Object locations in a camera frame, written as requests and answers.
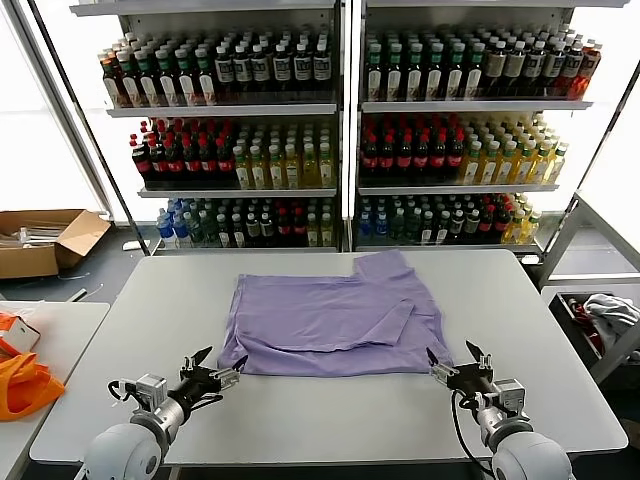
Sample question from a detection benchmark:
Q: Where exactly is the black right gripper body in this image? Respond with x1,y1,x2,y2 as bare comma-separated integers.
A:
446,362,497,399

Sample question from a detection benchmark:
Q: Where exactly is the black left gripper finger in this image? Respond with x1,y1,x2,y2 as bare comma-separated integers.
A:
180,346,215,376
209,355,250,390

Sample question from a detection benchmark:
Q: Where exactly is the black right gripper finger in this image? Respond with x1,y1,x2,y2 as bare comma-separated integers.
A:
425,347,454,385
464,340,495,376

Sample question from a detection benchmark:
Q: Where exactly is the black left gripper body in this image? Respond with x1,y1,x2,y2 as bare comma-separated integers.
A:
168,367,225,417

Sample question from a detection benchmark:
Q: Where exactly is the purple t-shirt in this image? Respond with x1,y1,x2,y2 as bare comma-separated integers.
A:
215,248,455,379

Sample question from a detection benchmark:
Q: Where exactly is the black storage bin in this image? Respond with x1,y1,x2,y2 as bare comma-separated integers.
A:
548,292,640,374

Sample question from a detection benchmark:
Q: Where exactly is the red garment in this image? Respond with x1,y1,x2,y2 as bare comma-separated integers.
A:
567,297,609,351

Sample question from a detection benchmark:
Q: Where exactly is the white side table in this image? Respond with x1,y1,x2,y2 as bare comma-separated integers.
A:
0,301,112,480

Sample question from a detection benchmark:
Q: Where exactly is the white grey garment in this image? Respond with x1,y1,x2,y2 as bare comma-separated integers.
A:
582,293,640,349

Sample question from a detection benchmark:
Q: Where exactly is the orange fabric bag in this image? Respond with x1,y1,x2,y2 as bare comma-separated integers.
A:
0,352,67,422

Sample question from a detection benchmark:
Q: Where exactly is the white orange carton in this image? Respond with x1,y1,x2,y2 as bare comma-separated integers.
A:
0,310,42,357

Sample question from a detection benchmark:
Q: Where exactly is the brown cardboard box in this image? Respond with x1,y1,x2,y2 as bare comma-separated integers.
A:
0,208,112,280

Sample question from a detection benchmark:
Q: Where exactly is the black slanted pole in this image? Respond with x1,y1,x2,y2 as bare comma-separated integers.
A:
24,0,152,256
541,67,640,256

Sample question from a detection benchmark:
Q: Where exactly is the white packing material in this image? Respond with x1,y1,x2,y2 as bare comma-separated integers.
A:
0,225,69,247

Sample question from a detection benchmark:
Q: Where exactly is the grey metal shelf unit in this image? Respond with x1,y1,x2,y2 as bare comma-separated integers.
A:
349,0,631,256
69,0,351,256

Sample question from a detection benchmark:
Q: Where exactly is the dark tea bottle green band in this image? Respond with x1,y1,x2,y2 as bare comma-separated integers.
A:
385,42,404,101
194,46,218,106
155,47,180,107
425,42,445,101
446,42,465,101
405,42,424,101
174,47,199,107
367,43,384,101
464,42,484,101
135,48,162,108

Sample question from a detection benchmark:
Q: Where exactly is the red tea bottle white label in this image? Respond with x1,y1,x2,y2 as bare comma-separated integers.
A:
101,49,124,109
118,49,143,108

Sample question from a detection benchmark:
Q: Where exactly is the dark bottle black white label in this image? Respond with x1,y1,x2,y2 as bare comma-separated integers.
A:
272,43,294,104
250,43,272,104
214,45,236,104
312,42,332,104
293,42,314,104
232,44,254,104

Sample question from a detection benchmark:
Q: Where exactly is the dark bottle blue label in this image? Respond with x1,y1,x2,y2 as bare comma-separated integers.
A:
559,41,585,99

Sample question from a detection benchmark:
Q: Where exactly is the red drink bottle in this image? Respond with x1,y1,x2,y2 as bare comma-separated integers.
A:
574,40,604,101

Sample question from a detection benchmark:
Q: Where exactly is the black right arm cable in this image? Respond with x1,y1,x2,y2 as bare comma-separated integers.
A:
449,388,494,474

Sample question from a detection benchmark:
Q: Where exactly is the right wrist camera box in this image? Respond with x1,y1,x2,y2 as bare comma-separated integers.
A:
492,378,529,416

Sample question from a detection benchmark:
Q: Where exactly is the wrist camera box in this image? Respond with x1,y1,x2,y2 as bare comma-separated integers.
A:
492,378,529,416
127,373,167,407

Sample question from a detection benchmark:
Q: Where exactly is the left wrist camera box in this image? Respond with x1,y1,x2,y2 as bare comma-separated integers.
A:
127,373,167,407

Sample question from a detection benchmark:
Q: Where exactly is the grey metal cart frame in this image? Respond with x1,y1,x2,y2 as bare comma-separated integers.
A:
537,189,640,386

